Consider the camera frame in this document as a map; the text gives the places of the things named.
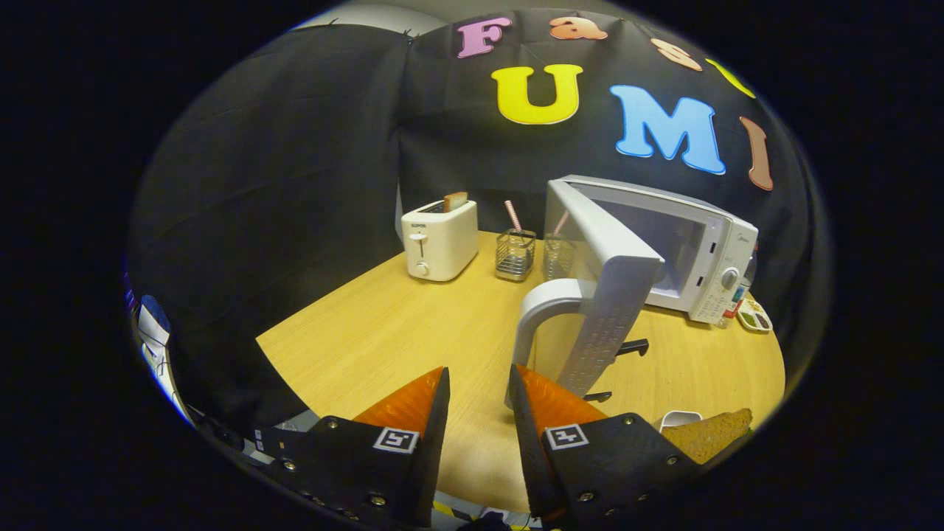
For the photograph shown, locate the white rectangular plate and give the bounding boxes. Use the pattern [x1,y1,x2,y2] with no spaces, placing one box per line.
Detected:
[655,410,703,434]

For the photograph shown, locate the white toaster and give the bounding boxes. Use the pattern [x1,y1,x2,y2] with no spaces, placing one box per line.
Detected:
[401,199,479,282]

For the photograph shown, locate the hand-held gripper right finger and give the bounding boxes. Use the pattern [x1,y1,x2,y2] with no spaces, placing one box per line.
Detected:
[507,364,701,521]

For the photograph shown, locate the white microwave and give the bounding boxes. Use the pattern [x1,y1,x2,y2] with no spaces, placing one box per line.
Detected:
[505,175,759,406]

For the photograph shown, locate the white sectioned bean dish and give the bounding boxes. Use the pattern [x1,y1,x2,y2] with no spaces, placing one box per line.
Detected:
[736,297,773,333]

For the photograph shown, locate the brown bread lettuce sandwich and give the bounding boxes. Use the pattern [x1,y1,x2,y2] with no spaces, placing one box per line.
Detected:
[662,408,754,465]

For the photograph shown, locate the metal wire basket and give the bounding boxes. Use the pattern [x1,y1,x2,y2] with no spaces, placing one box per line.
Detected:
[495,229,537,282]

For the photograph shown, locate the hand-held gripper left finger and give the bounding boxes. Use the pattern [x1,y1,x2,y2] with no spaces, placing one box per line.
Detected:
[254,367,451,528]

